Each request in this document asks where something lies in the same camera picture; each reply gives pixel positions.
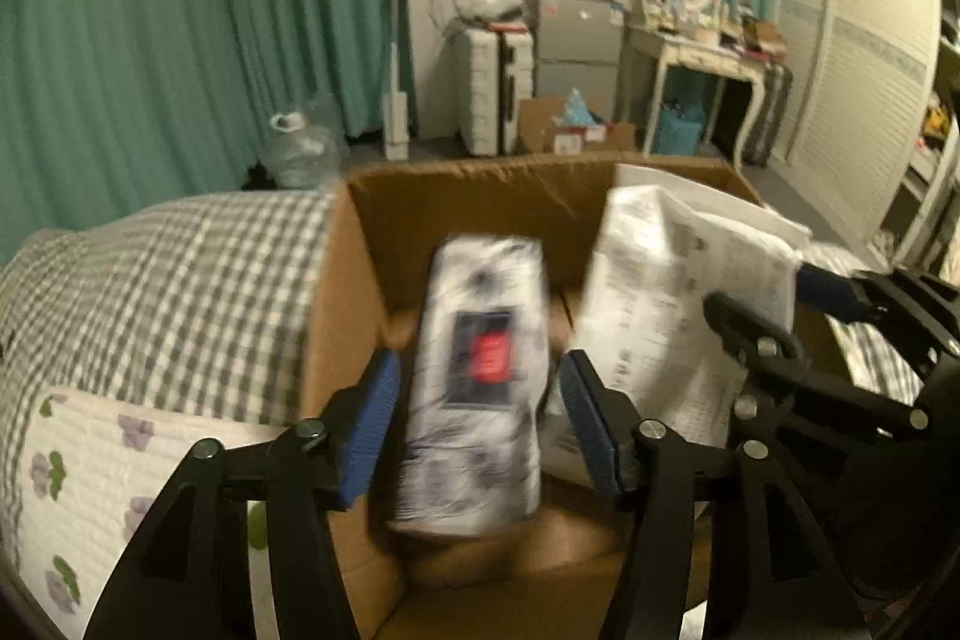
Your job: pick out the brown cardboard box on bed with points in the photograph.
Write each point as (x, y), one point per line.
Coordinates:
(551, 576)

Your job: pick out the large teal curtain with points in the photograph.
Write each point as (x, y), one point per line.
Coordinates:
(109, 106)

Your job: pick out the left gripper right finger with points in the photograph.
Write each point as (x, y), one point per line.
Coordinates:
(770, 573)

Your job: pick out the grey mini fridge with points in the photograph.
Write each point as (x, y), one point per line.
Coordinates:
(578, 44)

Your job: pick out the white louvred wardrobe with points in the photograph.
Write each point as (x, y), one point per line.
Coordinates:
(863, 71)

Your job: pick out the white floral quilted mat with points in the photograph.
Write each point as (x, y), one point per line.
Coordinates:
(89, 470)

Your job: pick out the floral patterned tissue pack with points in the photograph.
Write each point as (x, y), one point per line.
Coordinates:
(470, 464)

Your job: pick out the white printed tissue pack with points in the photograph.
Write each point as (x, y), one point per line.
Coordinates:
(672, 232)

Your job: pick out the cardboard box on floor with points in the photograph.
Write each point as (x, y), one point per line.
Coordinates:
(568, 125)

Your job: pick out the white suitcase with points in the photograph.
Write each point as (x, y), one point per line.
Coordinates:
(494, 75)

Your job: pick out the clear water jug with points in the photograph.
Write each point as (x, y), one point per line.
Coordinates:
(306, 144)

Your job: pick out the dark suitcase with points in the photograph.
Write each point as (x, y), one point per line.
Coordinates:
(778, 84)

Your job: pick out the white flat mop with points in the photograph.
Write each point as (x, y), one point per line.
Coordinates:
(396, 112)

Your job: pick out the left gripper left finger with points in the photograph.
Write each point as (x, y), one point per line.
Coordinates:
(185, 572)

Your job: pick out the teal laundry basket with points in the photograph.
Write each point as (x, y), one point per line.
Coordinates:
(680, 126)

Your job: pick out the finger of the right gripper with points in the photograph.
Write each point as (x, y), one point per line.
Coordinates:
(792, 395)
(907, 307)

